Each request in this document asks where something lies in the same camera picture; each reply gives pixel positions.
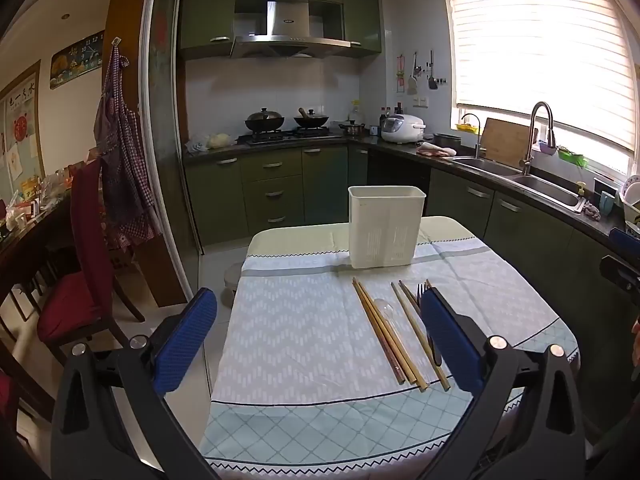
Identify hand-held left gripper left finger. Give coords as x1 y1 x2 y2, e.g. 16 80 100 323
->
50 287 219 480

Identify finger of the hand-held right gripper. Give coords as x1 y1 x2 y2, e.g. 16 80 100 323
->
600 255 640 307
609 227 640 257

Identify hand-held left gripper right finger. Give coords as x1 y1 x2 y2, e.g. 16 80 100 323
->
415 287 593 480

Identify white plastic utensil holder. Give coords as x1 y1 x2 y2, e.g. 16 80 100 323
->
347 186 426 269

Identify hanging kitchen utensils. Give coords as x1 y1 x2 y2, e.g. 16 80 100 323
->
395 50 447 96

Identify dark fork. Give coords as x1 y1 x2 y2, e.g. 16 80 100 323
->
415 282 445 367

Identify dish rack with dishes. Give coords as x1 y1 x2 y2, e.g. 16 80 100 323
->
619 174 640 237

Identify reddish brown chopstick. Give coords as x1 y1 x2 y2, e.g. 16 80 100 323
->
371 305 405 385

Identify clear plastic spoon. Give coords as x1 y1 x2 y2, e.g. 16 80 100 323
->
372 298 402 347

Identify steel double sink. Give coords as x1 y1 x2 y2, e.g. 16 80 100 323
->
449 155 589 214

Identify green soap tray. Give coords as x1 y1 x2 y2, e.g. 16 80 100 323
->
556 146 589 167

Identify pale blue patterned tablecloth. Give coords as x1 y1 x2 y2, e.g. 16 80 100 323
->
199 216 582 472

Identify red cushioned wooden chair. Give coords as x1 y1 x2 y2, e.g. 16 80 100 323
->
36 159 147 363
0 260 58 441

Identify tall steel faucet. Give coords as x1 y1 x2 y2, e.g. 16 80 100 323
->
519 101 557 175

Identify wooden cutting board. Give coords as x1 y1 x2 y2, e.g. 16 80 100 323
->
481 117 539 167

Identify small steel faucet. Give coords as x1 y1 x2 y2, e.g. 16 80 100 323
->
460 113 484 159

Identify cluttered wooden dining table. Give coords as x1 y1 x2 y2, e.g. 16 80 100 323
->
0 147 103 281

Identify checkered apron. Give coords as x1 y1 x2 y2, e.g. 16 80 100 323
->
93 39 162 248

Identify pink dishcloth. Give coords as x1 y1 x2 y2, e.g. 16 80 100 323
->
416 142 459 159

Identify white plastic bags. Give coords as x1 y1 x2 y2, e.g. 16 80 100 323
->
186 132 237 154

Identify dark kitchen countertop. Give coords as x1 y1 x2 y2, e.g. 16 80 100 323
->
182 131 640 248

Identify white window blind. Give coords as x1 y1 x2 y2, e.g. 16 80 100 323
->
441 0 637 153

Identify white rice cooker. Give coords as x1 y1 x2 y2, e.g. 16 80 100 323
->
379 113 427 144

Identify black gas stove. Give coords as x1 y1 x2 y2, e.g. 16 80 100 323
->
236 127 347 147

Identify black wok with lid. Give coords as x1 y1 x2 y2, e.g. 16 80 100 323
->
292 107 331 129
244 107 286 134

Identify steel range hood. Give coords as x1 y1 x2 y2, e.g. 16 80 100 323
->
230 0 352 59

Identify green upper kitchen cabinets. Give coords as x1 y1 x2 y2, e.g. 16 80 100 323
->
178 0 384 62

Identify sliding door frame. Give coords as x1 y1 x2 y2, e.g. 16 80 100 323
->
141 0 207 257

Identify framed wall poster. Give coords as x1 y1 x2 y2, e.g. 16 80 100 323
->
0 60 47 196

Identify dark wall clock panel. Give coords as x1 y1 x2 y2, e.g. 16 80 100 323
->
49 31 105 91

